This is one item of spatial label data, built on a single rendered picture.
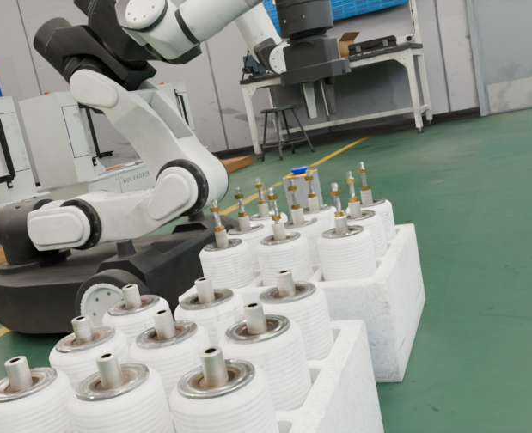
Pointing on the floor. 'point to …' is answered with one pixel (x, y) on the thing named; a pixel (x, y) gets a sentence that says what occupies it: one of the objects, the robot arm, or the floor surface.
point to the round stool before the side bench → (286, 130)
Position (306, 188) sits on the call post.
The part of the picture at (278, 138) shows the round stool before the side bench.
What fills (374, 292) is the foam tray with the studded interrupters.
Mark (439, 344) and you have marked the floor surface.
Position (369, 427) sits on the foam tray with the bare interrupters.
